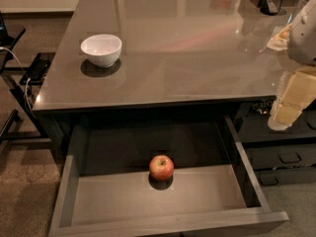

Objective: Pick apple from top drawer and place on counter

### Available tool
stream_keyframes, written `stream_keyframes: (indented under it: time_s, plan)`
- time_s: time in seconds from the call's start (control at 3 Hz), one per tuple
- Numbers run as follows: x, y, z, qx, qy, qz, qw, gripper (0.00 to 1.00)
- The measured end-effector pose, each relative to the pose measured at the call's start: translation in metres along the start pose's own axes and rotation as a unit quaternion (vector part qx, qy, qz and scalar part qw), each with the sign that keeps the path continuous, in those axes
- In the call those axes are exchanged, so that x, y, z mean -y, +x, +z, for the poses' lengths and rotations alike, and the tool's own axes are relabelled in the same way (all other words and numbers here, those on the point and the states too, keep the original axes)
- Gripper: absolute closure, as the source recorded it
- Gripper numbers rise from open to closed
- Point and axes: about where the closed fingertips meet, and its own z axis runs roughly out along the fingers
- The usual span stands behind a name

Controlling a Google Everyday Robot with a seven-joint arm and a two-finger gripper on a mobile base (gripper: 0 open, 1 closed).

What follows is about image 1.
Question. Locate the grey counter cabinet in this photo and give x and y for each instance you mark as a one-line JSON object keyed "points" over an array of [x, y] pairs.
{"points": [[175, 54]]}

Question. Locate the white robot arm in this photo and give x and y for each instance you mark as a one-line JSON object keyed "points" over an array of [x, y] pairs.
{"points": [[299, 37]]}

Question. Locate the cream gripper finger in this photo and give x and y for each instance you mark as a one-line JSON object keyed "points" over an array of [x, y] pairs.
{"points": [[295, 92]]}

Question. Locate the white ceramic bowl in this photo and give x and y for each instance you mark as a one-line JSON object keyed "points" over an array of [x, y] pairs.
{"points": [[102, 50]]}

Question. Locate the dark lower drawer cabinet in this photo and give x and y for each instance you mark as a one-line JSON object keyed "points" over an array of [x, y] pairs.
{"points": [[278, 157]]}

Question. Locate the open grey top drawer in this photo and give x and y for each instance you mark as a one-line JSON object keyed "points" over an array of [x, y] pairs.
{"points": [[106, 189]]}

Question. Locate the red apple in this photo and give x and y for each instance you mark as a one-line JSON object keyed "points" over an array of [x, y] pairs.
{"points": [[161, 168]]}

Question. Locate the black side desk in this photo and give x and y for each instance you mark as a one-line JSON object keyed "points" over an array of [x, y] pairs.
{"points": [[20, 81]]}

